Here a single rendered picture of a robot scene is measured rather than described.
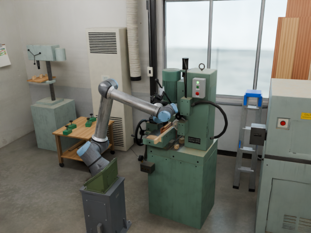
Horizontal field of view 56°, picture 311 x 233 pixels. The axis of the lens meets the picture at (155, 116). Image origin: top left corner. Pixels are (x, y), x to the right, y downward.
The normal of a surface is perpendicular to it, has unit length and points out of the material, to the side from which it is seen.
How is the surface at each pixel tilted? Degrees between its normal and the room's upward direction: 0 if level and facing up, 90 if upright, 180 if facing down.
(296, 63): 87
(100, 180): 90
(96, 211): 90
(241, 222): 0
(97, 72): 90
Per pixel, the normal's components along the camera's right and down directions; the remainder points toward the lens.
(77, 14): -0.34, 0.33
